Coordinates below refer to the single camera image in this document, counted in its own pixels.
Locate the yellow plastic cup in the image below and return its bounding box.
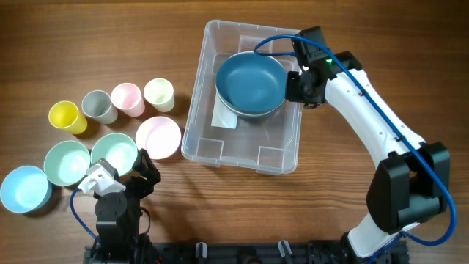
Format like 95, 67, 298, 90
48, 100, 87, 135

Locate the grey plastic cup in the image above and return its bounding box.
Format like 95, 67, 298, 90
81, 90, 118, 125

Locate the clear plastic storage bin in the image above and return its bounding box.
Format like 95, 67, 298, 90
181, 20, 303, 175

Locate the white paper label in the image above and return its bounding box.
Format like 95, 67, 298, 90
211, 96, 238, 129

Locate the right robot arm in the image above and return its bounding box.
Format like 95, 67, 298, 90
286, 51, 457, 263

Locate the mint green bowl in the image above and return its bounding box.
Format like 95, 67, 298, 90
43, 140, 91, 186
91, 133, 138, 177

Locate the cream large bowl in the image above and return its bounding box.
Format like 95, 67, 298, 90
220, 98, 283, 119

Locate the light blue bowl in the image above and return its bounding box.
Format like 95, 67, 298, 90
1, 165, 52, 213

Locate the pink small bowl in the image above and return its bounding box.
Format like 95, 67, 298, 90
135, 116, 182, 160

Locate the cream plastic cup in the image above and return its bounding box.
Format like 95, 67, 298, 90
144, 78, 174, 112

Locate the dark blue bowl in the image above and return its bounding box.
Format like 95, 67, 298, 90
215, 87, 286, 114
215, 51, 289, 114

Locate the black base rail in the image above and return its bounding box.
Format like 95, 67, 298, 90
83, 240, 410, 264

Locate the pink plastic cup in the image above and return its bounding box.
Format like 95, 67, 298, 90
111, 83, 145, 117

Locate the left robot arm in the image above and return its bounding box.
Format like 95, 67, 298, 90
84, 149, 163, 264

